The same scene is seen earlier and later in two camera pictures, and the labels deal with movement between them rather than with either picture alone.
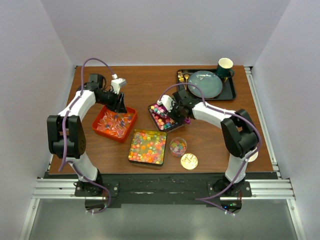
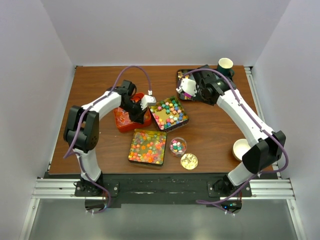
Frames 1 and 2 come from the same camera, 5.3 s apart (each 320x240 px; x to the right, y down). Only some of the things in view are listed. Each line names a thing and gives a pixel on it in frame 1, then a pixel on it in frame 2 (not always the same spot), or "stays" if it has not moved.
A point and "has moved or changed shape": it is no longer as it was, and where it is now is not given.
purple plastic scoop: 187,120 has moved or changed shape
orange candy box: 116,126 → 121,116
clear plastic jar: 178,147 stays
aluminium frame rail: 261,189 stays
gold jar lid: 189,161 stays
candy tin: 147,147 stays
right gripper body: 176,113 → 200,97
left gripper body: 110,100 → 134,109
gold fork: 181,77 stays
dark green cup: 224,68 stays
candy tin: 164,123 stays
